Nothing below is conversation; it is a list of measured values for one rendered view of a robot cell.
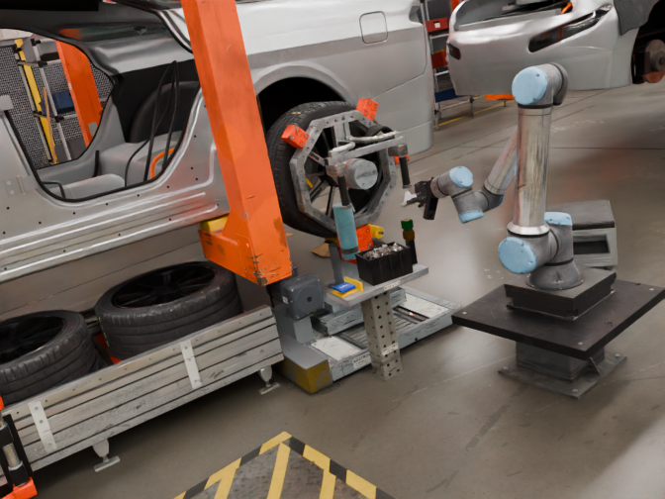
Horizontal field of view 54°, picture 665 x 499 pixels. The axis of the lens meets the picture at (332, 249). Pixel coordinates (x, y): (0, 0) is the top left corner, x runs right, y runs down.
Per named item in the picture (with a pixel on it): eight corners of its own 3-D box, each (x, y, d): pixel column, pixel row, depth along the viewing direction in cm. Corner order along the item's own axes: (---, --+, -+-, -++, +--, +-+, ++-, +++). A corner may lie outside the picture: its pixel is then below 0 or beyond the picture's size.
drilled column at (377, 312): (390, 365, 299) (375, 281, 286) (403, 372, 290) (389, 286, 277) (372, 373, 294) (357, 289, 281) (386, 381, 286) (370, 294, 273)
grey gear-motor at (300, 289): (293, 315, 354) (280, 255, 343) (333, 337, 319) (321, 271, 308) (264, 327, 345) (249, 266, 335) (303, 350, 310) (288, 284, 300)
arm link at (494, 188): (561, 51, 230) (481, 194, 275) (542, 56, 222) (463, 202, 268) (587, 69, 225) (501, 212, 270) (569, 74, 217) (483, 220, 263)
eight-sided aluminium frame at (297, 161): (395, 209, 332) (378, 103, 315) (403, 211, 326) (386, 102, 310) (304, 242, 307) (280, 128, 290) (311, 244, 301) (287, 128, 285)
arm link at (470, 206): (492, 212, 258) (480, 183, 259) (475, 220, 251) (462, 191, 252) (475, 219, 266) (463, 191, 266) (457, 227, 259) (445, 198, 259)
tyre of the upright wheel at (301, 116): (363, 96, 340) (248, 108, 308) (390, 95, 320) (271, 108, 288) (372, 219, 357) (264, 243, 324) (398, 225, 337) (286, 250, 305)
